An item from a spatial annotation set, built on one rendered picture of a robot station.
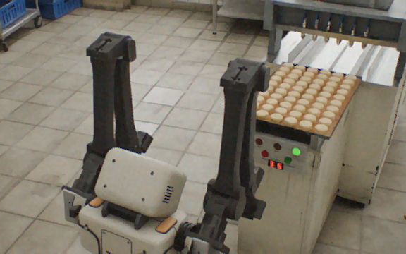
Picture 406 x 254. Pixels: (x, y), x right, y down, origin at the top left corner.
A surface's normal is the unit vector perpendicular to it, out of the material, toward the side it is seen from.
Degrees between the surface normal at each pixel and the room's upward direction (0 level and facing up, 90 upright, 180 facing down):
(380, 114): 90
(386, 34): 90
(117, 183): 48
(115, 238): 82
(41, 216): 0
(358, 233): 0
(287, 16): 90
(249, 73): 12
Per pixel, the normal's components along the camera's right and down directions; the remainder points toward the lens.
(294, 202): -0.46, 0.47
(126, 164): -0.34, -0.22
